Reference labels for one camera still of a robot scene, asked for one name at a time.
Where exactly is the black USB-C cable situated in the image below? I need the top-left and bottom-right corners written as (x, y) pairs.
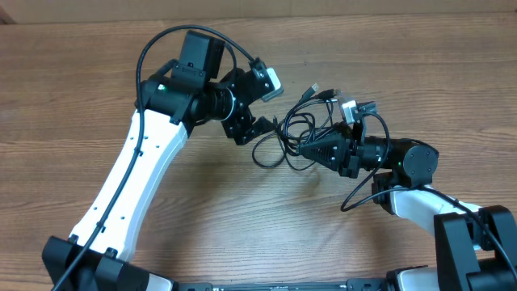
top-left (251, 112), bottom-right (340, 172)

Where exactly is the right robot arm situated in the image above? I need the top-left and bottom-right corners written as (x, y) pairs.
top-left (298, 124), bottom-right (516, 290)

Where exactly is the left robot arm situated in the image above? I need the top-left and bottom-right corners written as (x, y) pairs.
top-left (42, 25), bottom-right (283, 290)

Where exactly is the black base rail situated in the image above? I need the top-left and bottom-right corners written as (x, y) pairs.
top-left (172, 278), bottom-right (396, 291)

